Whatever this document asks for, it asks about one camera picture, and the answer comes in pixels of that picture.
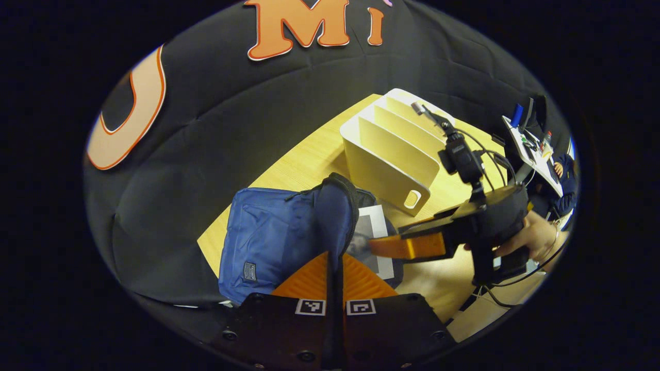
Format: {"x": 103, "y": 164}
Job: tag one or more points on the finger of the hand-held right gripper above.
{"x": 430, "y": 219}
{"x": 412, "y": 246}

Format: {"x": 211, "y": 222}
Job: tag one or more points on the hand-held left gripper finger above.
{"x": 339, "y": 330}
{"x": 331, "y": 330}

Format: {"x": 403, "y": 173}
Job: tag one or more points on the white and grey cover book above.
{"x": 374, "y": 221}

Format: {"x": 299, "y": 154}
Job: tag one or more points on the white bookshelf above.
{"x": 392, "y": 154}

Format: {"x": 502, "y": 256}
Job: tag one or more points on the blue schoolbag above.
{"x": 273, "y": 237}

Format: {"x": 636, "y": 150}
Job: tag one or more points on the cluttered white side desk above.
{"x": 533, "y": 152}

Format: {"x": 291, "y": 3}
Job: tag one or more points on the white side table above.
{"x": 474, "y": 319}

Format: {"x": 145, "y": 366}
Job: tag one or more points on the black backdrop cloth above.
{"x": 221, "y": 118}

